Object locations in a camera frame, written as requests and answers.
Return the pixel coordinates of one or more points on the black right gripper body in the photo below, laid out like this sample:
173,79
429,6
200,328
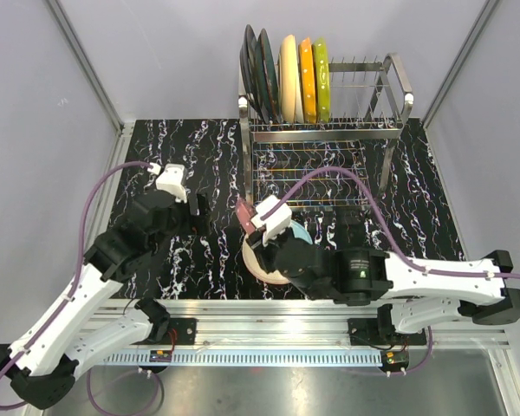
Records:
266,255

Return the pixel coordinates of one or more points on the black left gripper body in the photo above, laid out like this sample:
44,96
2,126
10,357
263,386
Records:
187,224

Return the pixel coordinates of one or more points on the cream plate with bear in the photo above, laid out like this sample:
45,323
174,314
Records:
299,116

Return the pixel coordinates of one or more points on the blue glazed plate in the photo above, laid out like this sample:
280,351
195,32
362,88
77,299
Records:
267,82

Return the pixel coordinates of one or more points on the dark striped rim plate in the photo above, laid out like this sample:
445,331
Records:
248,72

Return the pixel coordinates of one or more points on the yellow plate with drawing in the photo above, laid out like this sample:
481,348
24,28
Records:
287,78

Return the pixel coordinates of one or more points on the yellow wavy plate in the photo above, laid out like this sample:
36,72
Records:
322,80

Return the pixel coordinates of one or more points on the orange polka dot plate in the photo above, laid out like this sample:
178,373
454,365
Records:
306,63

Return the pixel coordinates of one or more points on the cream and blue leaf plate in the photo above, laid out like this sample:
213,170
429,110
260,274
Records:
275,277

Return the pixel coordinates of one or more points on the pink bottom plate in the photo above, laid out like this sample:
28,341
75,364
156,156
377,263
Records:
245,213

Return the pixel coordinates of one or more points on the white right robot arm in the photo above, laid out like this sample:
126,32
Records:
415,293

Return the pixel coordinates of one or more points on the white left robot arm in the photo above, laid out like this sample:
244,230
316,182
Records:
44,364

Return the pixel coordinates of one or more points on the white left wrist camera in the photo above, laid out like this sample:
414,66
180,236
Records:
170,178

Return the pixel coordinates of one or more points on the aluminium front rail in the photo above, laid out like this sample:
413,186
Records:
289,324

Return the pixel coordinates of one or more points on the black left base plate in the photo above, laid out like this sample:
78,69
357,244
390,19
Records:
181,330

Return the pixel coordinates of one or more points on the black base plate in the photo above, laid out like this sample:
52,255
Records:
181,330
365,332

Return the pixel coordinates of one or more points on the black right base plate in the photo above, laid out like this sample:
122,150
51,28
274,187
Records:
365,332

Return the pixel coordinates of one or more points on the slotted cable duct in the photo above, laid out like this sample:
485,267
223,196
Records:
134,357

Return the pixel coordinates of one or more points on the steel wire dish rack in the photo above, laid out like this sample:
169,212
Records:
371,104

